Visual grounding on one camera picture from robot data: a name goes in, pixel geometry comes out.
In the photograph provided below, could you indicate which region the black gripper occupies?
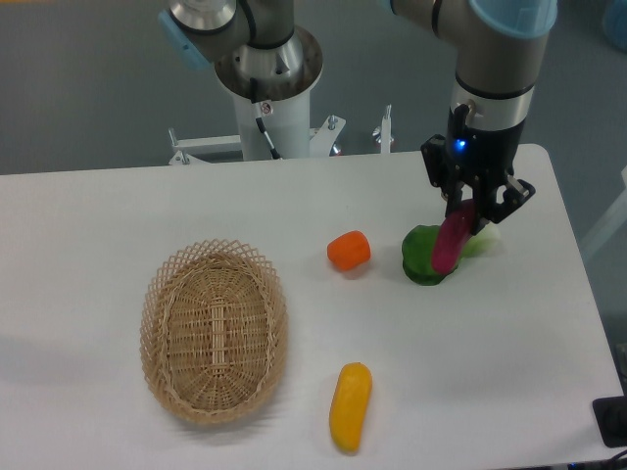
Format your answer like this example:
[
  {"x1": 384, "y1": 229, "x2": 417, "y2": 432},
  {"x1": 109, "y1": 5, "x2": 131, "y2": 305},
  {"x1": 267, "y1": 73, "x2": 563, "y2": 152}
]
[{"x1": 420, "y1": 103, "x2": 535, "y2": 233}]

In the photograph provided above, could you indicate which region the purple sweet potato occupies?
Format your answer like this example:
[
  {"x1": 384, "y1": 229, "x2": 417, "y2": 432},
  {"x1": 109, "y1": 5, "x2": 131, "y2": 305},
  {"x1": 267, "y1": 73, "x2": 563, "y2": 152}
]
[{"x1": 431, "y1": 212, "x2": 474, "y2": 275}]

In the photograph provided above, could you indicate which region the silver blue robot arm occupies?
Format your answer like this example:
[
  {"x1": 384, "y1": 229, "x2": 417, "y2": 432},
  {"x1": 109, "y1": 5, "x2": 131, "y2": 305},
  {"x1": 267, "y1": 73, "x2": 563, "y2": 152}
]
[{"x1": 158, "y1": 1, "x2": 557, "y2": 234}]

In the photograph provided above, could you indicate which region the woven wicker basket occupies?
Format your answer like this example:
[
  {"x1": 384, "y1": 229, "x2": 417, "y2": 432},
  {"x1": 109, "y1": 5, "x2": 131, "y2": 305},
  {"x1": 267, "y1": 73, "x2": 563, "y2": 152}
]
[{"x1": 140, "y1": 239, "x2": 289, "y2": 426}]

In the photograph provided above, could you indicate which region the green bok choy toy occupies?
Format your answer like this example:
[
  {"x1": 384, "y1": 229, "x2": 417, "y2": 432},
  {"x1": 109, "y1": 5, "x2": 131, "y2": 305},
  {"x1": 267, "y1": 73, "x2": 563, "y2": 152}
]
[{"x1": 401, "y1": 224, "x2": 502, "y2": 286}]

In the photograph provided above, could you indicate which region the orange persimmon toy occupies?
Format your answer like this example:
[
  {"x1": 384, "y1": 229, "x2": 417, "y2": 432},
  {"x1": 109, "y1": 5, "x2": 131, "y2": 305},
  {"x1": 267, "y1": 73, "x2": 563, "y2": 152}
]
[{"x1": 327, "y1": 230, "x2": 371, "y2": 271}]

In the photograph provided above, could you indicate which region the blue object top right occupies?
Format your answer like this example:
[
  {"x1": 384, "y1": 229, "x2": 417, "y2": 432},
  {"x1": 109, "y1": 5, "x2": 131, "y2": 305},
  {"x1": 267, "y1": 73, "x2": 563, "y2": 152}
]
[{"x1": 602, "y1": 0, "x2": 627, "y2": 53}]

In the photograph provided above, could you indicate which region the yellow mango toy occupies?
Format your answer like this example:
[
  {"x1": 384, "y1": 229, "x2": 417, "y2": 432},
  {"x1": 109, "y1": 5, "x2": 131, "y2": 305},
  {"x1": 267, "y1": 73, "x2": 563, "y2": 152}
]
[{"x1": 328, "y1": 362, "x2": 372, "y2": 453}]

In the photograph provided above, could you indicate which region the black device at edge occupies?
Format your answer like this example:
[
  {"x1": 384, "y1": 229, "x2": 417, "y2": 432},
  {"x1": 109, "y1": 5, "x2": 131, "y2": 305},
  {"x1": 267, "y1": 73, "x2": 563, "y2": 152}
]
[{"x1": 592, "y1": 396, "x2": 626, "y2": 448}]

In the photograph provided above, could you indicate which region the white metal bracket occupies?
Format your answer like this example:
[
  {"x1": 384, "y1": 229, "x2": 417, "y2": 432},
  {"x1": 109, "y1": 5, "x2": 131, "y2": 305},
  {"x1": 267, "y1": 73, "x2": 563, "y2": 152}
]
[{"x1": 372, "y1": 104, "x2": 394, "y2": 154}]

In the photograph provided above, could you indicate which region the white frame right edge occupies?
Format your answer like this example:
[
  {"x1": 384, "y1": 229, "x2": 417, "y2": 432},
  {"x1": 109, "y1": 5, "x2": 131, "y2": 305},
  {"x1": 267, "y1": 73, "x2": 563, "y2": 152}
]
[{"x1": 580, "y1": 166, "x2": 627, "y2": 263}]

